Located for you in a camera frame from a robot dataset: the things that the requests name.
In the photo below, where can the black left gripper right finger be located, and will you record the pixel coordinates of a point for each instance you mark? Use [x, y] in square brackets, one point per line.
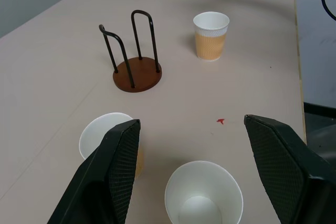
[288, 171]

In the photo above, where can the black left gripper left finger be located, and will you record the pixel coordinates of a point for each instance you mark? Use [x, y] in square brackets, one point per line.
[105, 179]

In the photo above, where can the orange ribbed paper cup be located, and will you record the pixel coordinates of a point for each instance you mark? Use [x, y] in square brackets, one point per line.
[99, 133]
[210, 36]

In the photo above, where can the near white paper cup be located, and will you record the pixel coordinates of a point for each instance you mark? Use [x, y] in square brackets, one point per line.
[203, 195]

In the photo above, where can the red mark on table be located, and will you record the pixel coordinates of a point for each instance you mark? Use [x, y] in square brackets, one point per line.
[220, 121]

